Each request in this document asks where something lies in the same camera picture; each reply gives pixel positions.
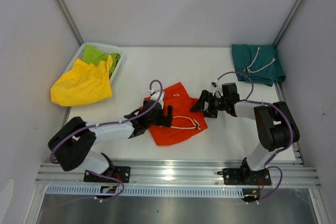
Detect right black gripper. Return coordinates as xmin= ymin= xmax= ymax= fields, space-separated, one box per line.
xmin=190 ymin=90 xmax=228 ymax=119

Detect orange shorts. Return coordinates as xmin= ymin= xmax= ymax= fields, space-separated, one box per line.
xmin=149 ymin=82 xmax=208 ymax=146

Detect teal green shorts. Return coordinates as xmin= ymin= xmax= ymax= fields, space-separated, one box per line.
xmin=231 ymin=44 xmax=286 ymax=87

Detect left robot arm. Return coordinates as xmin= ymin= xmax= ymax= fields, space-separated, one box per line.
xmin=48 ymin=100 xmax=173 ymax=182

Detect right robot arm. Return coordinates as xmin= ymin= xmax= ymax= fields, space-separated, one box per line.
xmin=190 ymin=83 xmax=300 ymax=186

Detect yellow shorts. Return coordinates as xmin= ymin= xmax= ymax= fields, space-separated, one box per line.
xmin=50 ymin=56 xmax=113 ymax=107

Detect lime green shorts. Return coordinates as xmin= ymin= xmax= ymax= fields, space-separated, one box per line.
xmin=82 ymin=45 xmax=121 ymax=76

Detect white plastic basket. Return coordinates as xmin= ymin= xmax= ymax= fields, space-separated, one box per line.
xmin=64 ymin=42 xmax=126 ymax=84

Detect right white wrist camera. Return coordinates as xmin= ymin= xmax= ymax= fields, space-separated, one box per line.
xmin=211 ymin=79 xmax=220 ymax=95

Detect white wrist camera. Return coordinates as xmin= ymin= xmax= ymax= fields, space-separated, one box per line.
xmin=211 ymin=79 xmax=220 ymax=95
xmin=145 ymin=89 xmax=165 ymax=108

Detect white orange-shorts drawstring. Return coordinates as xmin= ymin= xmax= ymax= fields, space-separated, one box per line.
xmin=170 ymin=116 xmax=201 ymax=130

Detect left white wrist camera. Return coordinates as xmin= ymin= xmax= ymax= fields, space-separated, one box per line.
xmin=145 ymin=89 xmax=165 ymax=108

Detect cream drawstring cord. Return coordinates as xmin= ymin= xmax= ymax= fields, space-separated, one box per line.
xmin=244 ymin=46 xmax=278 ymax=74

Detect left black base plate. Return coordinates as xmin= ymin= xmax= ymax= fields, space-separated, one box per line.
xmin=83 ymin=166 xmax=131 ymax=183

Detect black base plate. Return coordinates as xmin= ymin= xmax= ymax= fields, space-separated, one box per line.
xmin=217 ymin=168 xmax=272 ymax=186
xmin=83 ymin=166 xmax=131 ymax=183

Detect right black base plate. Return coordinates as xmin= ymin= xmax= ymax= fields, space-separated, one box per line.
xmin=217 ymin=168 xmax=272 ymax=186

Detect white slotted cable duct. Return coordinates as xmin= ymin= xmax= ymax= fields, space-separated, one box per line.
xmin=46 ymin=184 xmax=244 ymax=198

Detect aluminium mounting rail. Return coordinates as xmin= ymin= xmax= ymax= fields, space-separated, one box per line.
xmin=35 ymin=159 xmax=321 ymax=189

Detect right aluminium frame post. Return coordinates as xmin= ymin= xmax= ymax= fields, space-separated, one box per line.
xmin=272 ymin=0 xmax=306 ymax=48

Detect aluminium frame post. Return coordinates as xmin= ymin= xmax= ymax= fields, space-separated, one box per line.
xmin=54 ymin=0 xmax=84 ymax=46
xmin=272 ymin=0 xmax=306 ymax=48

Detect left aluminium frame post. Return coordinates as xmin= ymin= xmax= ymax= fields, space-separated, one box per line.
xmin=54 ymin=0 xmax=84 ymax=46

